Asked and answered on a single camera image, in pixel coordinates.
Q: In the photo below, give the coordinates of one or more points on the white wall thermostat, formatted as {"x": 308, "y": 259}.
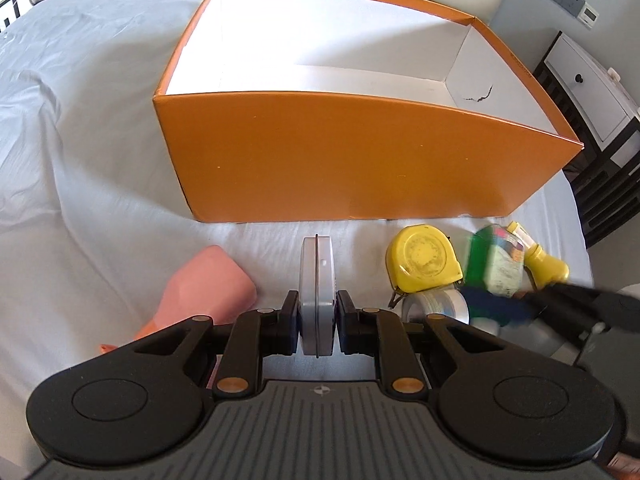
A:
{"x": 588, "y": 14}

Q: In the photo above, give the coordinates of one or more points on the yellow tape measure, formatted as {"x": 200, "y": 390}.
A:
{"x": 422, "y": 257}

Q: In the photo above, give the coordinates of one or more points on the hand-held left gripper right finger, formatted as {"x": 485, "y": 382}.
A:
{"x": 346, "y": 321}

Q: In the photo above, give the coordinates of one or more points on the white drawer nightstand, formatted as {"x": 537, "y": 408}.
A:
{"x": 585, "y": 95}

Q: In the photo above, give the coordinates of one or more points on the small white nightstand item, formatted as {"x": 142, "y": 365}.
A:
{"x": 613, "y": 73}

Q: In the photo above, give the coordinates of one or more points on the orange cardboard box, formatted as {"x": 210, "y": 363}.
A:
{"x": 300, "y": 160}

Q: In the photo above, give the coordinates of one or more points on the green lid plastic container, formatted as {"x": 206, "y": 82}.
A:
{"x": 492, "y": 265}

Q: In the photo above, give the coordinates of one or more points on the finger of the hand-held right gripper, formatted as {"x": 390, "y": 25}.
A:
{"x": 500, "y": 305}

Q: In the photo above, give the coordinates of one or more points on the grey metal tin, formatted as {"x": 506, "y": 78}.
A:
{"x": 317, "y": 300}

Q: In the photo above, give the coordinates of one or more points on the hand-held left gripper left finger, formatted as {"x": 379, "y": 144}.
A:
{"x": 291, "y": 321}

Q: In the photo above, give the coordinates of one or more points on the silver tape roll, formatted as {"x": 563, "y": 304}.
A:
{"x": 440, "y": 305}

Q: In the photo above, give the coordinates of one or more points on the small yellow bottle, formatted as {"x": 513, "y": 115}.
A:
{"x": 547, "y": 267}

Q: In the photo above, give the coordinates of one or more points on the white bed sheet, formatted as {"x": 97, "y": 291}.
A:
{"x": 75, "y": 160}

